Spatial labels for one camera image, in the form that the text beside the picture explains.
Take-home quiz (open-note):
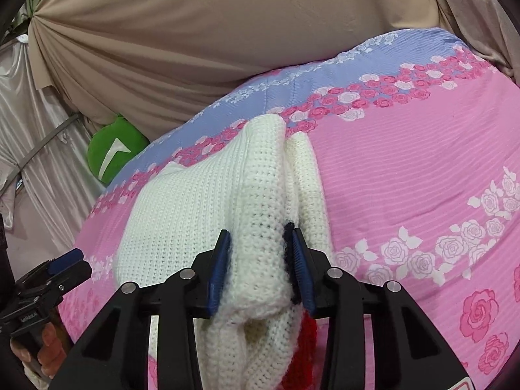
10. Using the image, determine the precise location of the red white navy knit sweater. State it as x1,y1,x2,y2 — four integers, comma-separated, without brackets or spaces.
113,114,332,389

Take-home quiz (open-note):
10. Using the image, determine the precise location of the green round pillow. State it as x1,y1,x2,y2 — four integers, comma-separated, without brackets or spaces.
86,115,150,186

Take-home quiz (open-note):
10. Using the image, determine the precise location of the person's left hand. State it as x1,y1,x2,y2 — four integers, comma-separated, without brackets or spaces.
9,322,74,379

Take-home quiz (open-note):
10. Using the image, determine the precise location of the floral hanging cloth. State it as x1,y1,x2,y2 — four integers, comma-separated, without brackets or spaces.
436,0,519,83

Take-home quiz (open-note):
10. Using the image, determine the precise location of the pink floral bed sheet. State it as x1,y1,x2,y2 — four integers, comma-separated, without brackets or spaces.
59,28,519,389

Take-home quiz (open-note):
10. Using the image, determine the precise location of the beige draped curtain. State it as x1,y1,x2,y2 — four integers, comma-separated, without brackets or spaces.
28,0,446,139

